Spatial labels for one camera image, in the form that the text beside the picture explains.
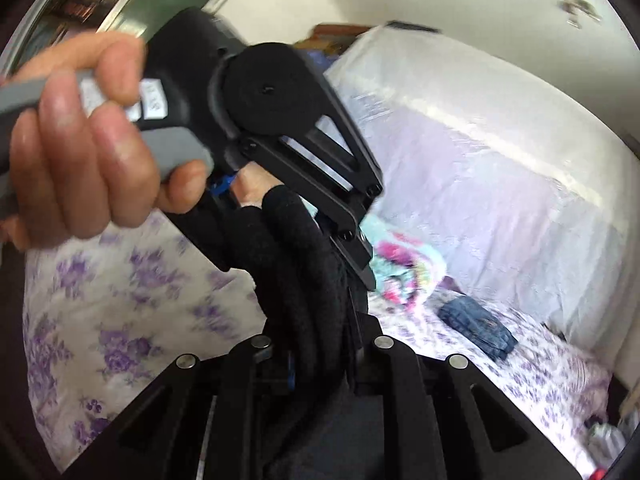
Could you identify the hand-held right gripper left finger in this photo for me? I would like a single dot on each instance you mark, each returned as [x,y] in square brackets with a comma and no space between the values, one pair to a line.
[260,360]

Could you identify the black pants with smiley print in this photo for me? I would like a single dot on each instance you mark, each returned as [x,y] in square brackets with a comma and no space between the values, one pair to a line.
[300,285]

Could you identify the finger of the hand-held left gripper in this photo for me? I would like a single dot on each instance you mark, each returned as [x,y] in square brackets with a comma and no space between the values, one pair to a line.
[210,235]
[350,175]

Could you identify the crumpled plastic bag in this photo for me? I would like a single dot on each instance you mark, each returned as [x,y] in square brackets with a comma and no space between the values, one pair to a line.
[607,437]

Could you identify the metal ceiling fixture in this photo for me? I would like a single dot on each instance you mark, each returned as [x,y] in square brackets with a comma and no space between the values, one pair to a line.
[580,10]

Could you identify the turquoise pink floral folded quilt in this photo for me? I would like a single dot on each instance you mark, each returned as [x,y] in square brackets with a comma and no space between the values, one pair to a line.
[405,265]

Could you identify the pale lavender fabric cover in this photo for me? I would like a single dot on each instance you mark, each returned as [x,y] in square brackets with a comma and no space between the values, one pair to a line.
[490,160]

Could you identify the purple floral bed sheet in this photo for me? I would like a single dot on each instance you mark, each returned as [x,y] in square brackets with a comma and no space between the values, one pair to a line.
[130,320]

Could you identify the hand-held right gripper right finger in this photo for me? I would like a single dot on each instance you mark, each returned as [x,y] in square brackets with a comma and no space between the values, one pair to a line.
[386,362]

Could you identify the person's left hand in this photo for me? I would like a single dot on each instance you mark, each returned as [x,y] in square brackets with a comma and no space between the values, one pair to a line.
[75,170]

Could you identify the folded blue jeans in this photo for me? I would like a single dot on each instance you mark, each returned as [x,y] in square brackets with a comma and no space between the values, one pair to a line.
[480,327]

